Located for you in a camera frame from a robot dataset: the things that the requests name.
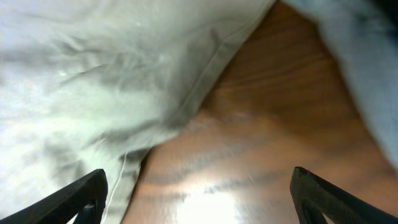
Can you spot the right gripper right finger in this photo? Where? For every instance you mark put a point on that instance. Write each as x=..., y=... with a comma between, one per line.
x=316, y=199

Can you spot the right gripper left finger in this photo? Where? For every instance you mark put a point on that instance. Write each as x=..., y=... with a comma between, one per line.
x=82, y=201

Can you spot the khaki green shorts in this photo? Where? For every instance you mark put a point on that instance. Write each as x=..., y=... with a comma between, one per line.
x=96, y=84

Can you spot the light blue garment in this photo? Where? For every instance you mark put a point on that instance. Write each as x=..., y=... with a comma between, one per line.
x=364, y=43

